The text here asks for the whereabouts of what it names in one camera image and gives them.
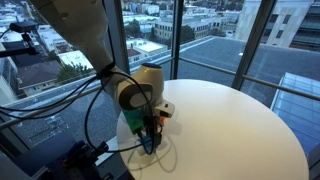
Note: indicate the grey window mullion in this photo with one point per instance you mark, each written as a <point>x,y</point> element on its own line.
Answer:
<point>176,36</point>
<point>251,43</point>

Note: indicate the dark robot base equipment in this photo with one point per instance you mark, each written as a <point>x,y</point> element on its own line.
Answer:
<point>60,156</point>

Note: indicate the black camera on stand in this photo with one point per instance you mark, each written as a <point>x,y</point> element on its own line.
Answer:
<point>22,26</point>

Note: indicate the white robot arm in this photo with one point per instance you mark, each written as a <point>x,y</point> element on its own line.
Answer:
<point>86,36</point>

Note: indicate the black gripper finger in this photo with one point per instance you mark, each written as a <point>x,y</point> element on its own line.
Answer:
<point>157,140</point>
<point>150,146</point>

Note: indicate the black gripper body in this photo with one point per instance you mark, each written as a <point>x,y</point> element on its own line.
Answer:
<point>152,124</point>

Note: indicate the metal window handrail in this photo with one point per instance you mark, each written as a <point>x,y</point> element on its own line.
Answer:
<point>266,83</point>
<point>40,111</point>

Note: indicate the blue and white box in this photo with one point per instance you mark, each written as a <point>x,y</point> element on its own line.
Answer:
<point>143,140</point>

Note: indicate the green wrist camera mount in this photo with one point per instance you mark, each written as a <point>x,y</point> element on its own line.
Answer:
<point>134,121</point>

